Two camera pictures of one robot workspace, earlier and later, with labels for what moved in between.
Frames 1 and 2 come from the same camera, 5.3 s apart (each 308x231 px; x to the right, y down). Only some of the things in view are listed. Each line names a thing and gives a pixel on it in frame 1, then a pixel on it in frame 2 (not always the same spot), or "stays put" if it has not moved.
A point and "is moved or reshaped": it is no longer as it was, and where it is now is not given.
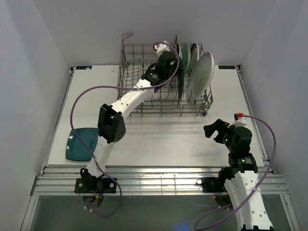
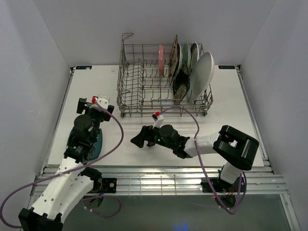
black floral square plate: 180,82 is moved or reshaped
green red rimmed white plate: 195,55 stays put
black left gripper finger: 209,129 to 146,134
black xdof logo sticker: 226,67 stays put
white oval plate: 200,76 stays put
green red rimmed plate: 179,51 stays put
